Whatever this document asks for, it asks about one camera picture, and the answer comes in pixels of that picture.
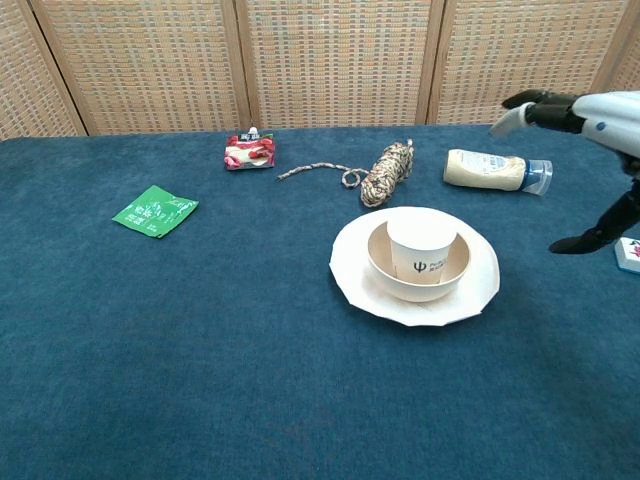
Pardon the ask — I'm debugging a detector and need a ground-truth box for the beige paper bowl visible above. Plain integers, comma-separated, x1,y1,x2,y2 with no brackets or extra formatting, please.
367,219,472,304

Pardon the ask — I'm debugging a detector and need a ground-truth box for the woven folding screen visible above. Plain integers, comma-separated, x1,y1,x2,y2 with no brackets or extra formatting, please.
0,0,640,142

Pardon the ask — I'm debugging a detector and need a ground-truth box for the mayonnaise squeeze bottle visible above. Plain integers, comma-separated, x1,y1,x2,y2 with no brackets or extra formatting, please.
442,148,554,197

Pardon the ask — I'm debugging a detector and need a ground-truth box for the bundled patterned rope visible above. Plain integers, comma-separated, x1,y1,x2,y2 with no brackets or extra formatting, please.
276,138,416,209

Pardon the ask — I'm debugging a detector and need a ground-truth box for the small white paper cup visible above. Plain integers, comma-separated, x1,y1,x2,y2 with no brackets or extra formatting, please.
385,209,460,288

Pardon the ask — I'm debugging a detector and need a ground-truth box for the blue table cloth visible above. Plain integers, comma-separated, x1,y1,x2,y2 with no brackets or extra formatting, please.
0,123,640,480

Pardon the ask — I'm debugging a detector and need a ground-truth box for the red spouted snack pouch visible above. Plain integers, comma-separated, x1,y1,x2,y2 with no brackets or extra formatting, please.
223,127,278,172

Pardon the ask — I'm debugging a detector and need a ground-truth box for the green sachet packet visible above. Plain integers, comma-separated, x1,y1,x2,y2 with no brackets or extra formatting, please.
111,184,200,240

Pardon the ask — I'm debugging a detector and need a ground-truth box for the mahjong tile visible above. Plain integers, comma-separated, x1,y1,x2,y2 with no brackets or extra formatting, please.
614,237,640,275

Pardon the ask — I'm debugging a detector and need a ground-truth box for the white paper plate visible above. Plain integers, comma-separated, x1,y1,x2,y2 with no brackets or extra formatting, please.
329,206,501,329

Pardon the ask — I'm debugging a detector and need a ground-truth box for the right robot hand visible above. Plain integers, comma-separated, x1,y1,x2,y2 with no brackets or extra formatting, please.
488,89,640,256

